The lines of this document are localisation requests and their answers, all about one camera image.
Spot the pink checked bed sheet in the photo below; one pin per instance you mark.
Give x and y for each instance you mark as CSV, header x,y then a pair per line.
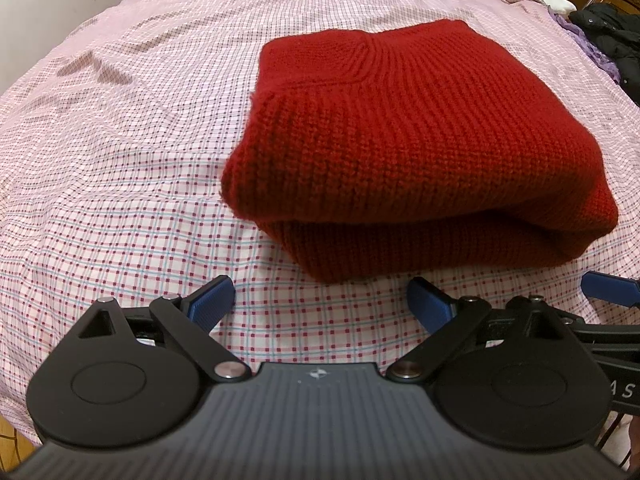
x,y
125,135

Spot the white pillow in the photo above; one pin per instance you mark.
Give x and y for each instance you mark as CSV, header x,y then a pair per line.
x,y
555,0

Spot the red knitted sweater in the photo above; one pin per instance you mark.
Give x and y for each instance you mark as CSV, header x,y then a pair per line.
x,y
425,135

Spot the black jacket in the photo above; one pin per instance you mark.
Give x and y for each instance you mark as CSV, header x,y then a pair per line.
x,y
615,35

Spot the purple cloth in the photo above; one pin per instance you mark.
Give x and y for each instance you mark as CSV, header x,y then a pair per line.
x,y
590,49

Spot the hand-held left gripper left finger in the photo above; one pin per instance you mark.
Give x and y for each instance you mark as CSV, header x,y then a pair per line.
x,y
212,300

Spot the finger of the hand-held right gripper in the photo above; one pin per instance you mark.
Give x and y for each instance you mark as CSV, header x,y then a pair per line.
x,y
615,342
615,290

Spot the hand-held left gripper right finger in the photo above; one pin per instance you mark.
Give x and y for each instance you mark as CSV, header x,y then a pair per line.
x,y
430,305

